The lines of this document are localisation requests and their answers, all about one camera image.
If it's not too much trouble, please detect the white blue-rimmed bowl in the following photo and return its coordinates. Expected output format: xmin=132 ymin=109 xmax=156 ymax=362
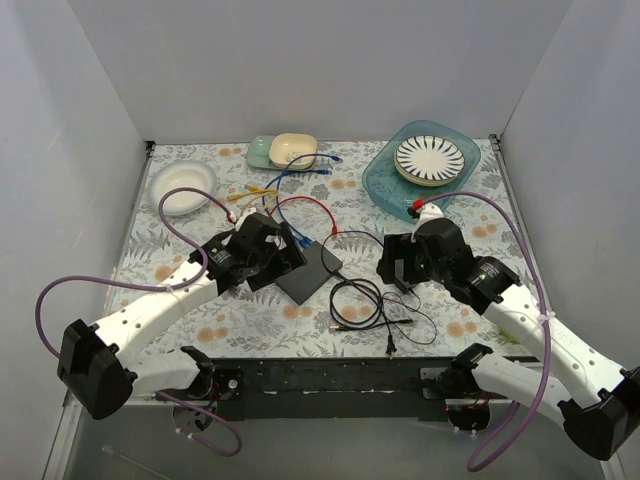
xmin=147 ymin=161 xmax=218 ymax=216

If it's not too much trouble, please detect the green square dish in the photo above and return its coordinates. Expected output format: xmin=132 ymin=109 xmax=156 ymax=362
xmin=246 ymin=135 xmax=278 ymax=170

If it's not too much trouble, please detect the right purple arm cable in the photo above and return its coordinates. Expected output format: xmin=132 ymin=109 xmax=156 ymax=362
xmin=409 ymin=190 xmax=554 ymax=472

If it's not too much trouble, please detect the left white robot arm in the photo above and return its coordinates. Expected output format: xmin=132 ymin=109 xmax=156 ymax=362
xmin=58 ymin=213 xmax=306 ymax=420

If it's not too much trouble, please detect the floral patterned table mat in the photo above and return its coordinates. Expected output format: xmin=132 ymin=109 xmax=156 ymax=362
xmin=118 ymin=139 xmax=531 ymax=358

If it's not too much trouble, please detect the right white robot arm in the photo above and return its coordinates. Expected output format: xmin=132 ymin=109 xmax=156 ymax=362
xmin=377 ymin=218 xmax=639 ymax=461

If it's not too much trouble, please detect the beige square bowl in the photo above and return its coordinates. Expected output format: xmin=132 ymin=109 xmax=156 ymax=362
xmin=269 ymin=133 xmax=318 ymax=170

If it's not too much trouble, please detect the blue ethernet cable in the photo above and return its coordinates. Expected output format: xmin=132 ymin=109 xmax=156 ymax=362
xmin=267 ymin=167 xmax=332 ymax=249
xmin=264 ymin=153 xmax=344 ymax=246

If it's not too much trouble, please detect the red ethernet cable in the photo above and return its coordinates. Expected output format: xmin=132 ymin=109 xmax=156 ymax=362
xmin=272 ymin=195 xmax=339 ymax=234

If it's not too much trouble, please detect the teal transparent plastic tray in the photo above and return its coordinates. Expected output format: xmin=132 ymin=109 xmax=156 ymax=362
xmin=362 ymin=120 xmax=481 ymax=222

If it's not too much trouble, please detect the black network switch box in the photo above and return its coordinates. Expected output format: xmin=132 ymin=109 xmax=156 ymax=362
xmin=276 ymin=241 xmax=343 ymax=306

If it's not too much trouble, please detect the striped white blue plate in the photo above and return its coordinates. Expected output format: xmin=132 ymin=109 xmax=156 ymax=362
xmin=394 ymin=135 xmax=466 ymax=186

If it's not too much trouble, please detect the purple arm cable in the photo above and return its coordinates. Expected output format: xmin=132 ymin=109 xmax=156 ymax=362
xmin=409 ymin=190 xmax=554 ymax=472
xmin=34 ymin=187 xmax=240 ymax=356

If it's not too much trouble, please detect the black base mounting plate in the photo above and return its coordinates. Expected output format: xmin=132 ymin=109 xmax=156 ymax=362
xmin=154 ymin=355 xmax=501 ymax=424

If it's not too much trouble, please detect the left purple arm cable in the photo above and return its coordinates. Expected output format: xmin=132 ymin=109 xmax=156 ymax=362
xmin=34 ymin=187 xmax=240 ymax=356

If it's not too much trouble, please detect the black power adapter cable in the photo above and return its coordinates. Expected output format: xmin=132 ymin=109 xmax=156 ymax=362
xmin=319 ymin=229 xmax=439 ymax=359

